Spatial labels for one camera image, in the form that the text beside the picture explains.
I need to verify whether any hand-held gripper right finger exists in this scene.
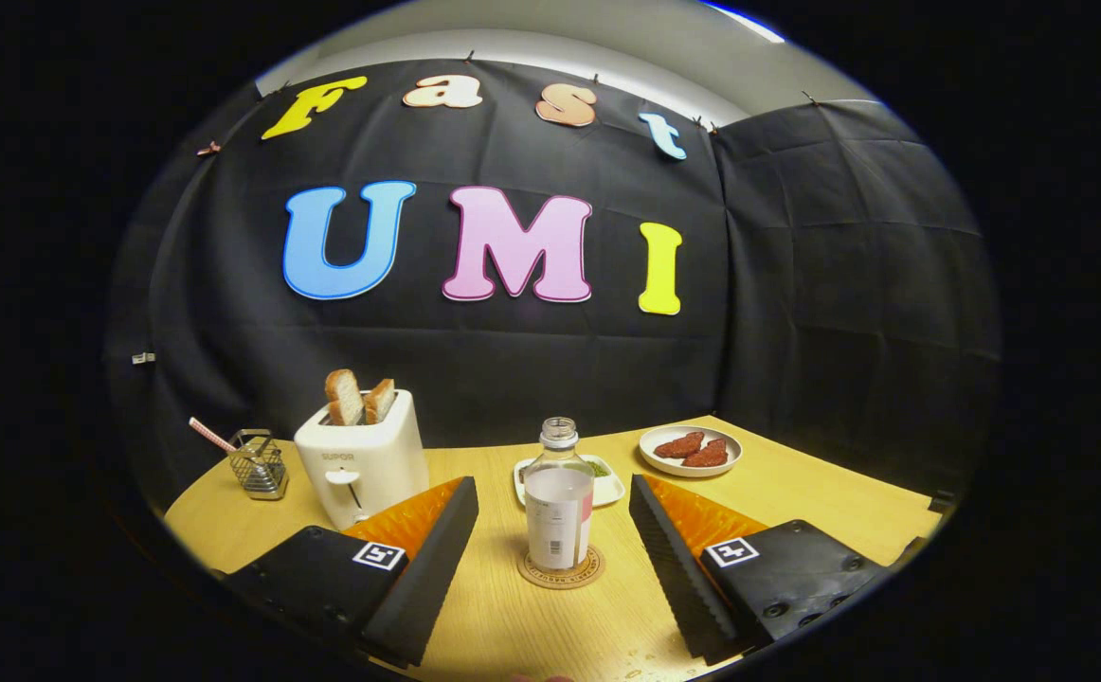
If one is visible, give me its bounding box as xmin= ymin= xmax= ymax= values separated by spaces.
xmin=628 ymin=474 xmax=893 ymax=666

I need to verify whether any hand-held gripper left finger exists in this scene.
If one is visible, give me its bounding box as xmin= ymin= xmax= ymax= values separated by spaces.
xmin=224 ymin=476 xmax=480 ymax=669

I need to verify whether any round cork coaster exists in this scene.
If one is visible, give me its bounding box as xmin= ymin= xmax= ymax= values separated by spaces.
xmin=516 ymin=545 xmax=605 ymax=590

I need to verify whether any clear juice bottle white label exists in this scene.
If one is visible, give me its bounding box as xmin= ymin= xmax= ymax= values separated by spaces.
xmin=523 ymin=417 xmax=596 ymax=571

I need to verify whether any white divided grain dish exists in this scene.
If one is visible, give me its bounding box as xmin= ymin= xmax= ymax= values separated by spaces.
xmin=514 ymin=455 xmax=626 ymax=508

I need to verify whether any round white plate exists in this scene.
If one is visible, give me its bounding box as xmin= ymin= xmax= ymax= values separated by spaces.
xmin=639 ymin=424 xmax=743 ymax=477

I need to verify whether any white toaster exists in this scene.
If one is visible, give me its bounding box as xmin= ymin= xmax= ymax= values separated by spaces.
xmin=294 ymin=388 xmax=430 ymax=530

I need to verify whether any wooden table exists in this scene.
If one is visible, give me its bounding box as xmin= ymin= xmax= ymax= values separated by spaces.
xmin=164 ymin=415 xmax=945 ymax=682

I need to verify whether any black backdrop cloth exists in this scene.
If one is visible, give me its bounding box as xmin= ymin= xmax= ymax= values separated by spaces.
xmin=105 ymin=59 xmax=1002 ymax=512

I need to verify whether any pink striped straw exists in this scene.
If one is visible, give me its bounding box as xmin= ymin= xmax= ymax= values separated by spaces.
xmin=189 ymin=418 xmax=237 ymax=454

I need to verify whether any metal wire basket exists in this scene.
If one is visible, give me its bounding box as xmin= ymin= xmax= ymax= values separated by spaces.
xmin=227 ymin=429 xmax=290 ymax=501

